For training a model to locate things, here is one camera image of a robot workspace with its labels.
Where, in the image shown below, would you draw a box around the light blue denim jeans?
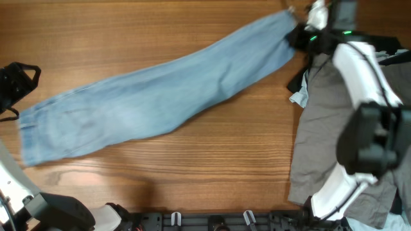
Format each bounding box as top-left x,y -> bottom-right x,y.
18,10 -> 295,166

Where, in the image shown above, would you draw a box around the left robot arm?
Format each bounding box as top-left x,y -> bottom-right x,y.
1,62 -> 134,231

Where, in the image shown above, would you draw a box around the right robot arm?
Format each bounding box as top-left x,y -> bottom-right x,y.
283,1 -> 410,230

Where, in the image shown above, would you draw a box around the light blue cloth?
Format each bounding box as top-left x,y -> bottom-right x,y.
289,49 -> 408,108

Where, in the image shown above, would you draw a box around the grey folded trousers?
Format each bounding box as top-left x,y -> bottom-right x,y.
288,54 -> 410,230

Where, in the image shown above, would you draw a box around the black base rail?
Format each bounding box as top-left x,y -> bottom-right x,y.
131,210 -> 301,231

